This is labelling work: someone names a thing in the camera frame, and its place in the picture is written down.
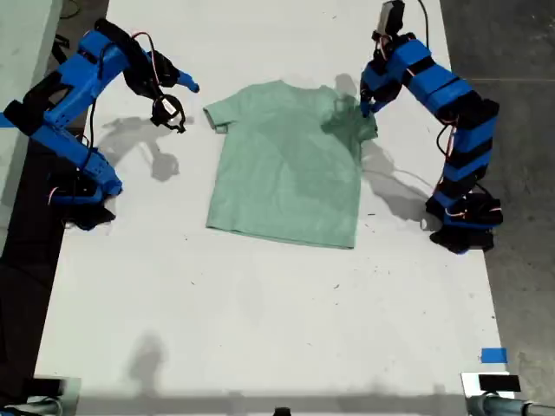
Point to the black tripod leg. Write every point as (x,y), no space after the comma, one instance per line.
(60,42)

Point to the small black box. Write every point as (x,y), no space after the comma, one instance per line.
(47,387)
(498,383)

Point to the pale side table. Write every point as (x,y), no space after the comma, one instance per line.
(21,43)

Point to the grey-green clamp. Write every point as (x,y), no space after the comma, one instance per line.
(39,408)
(498,407)

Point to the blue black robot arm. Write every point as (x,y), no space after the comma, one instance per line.
(69,86)
(468,143)

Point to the blue tape strip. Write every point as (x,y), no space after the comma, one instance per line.
(3,122)
(494,355)

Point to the pale green T-shirt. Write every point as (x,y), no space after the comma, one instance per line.
(282,173)

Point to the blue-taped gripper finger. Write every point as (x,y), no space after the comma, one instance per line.
(184,89)
(366,102)
(377,106)
(185,80)

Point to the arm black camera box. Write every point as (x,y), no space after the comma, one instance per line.
(390,17)
(169,106)

